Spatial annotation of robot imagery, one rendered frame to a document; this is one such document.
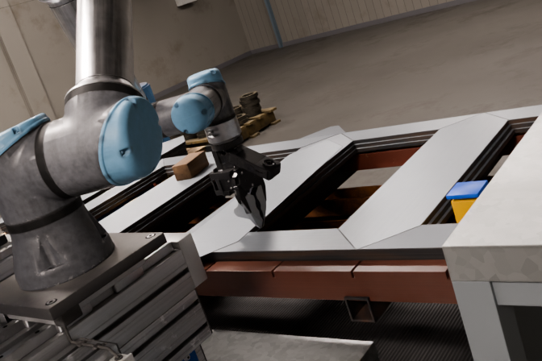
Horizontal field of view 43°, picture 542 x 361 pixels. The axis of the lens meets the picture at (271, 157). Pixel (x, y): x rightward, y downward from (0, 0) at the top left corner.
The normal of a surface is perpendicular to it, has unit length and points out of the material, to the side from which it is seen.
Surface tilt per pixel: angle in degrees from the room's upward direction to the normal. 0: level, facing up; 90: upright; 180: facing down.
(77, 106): 49
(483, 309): 90
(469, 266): 90
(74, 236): 72
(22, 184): 100
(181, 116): 90
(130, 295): 90
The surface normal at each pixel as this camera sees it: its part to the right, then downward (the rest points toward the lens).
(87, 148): -0.27, 0.06
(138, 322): 0.75, -0.07
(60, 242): 0.33, -0.19
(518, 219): -0.31, -0.92
